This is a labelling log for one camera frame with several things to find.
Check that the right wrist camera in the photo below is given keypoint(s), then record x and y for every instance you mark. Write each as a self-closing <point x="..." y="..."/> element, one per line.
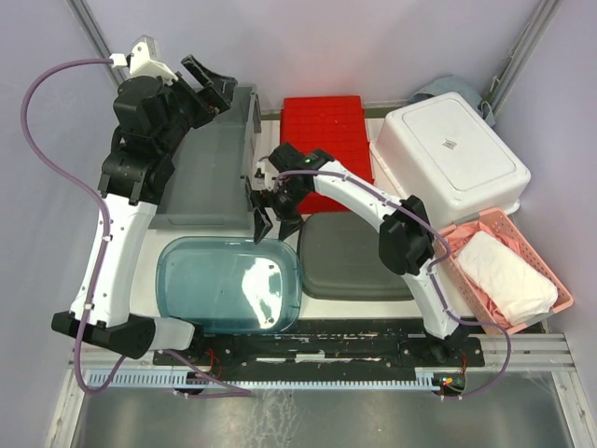
<point x="259" y="174"/>

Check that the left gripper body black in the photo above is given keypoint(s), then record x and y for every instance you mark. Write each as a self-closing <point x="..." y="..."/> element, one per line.
<point x="199" y="107"/>

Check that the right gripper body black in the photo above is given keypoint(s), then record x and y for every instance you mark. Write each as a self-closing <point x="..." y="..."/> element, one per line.
<point x="284" y="201"/>

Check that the grey plastic storage bin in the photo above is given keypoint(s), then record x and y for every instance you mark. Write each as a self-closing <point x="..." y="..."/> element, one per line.
<point x="212" y="167"/>

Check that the dark grey plastic tray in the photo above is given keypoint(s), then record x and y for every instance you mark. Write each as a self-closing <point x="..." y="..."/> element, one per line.
<point x="339" y="258"/>

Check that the aluminium frame rail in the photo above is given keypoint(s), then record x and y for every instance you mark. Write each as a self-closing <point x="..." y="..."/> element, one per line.
<point x="519" y="352"/>

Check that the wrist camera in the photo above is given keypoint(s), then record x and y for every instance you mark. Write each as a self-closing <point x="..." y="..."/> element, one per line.
<point x="259" y="174"/>
<point x="143" y="61"/>

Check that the large white plastic tub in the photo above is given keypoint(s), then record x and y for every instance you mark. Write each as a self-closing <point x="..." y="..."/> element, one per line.
<point x="442" y="151"/>

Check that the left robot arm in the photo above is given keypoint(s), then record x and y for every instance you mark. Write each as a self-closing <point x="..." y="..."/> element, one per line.
<point x="154" y="116"/>

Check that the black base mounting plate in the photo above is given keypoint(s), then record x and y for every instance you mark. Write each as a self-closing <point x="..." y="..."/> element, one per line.
<point x="400" y="328"/>

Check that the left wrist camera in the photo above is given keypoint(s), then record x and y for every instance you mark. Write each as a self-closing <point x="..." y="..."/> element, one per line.
<point x="143" y="61"/>

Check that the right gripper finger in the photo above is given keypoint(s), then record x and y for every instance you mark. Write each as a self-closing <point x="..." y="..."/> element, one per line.
<point x="262" y="221"/>
<point x="288" y="228"/>

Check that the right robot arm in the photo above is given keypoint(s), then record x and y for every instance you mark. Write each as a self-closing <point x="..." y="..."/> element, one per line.
<point x="406" y="238"/>

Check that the red plastic bin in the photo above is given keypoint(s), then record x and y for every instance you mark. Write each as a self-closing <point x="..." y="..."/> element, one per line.
<point x="335" y="124"/>

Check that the white folded towel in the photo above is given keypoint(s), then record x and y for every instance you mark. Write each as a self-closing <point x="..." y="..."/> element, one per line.
<point x="517" y="290"/>

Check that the teal transparent container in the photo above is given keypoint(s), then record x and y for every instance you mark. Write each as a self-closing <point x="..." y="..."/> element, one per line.
<point x="230" y="285"/>

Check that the blue denim cloth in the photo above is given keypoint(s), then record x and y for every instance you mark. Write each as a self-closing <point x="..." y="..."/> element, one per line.
<point x="456" y="84"/>

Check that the pink plastic basket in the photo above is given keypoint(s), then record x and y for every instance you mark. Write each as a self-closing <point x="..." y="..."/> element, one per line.
<point x="497" y="220"/>

